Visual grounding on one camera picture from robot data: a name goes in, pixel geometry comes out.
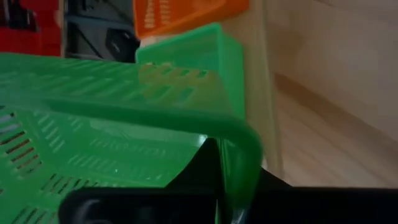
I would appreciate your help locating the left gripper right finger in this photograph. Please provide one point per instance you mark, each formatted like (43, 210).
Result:
(326, 205)

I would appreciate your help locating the red object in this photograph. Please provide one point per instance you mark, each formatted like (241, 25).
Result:
(28, 37)

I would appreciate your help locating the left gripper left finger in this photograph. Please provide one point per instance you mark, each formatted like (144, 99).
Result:
(140, 205)

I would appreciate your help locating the green slotted plastic basket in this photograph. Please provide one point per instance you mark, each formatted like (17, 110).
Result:
(93, 140)
(202, 46)

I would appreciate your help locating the orange slotted plastic basket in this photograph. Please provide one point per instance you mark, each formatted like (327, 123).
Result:
(174, 15)

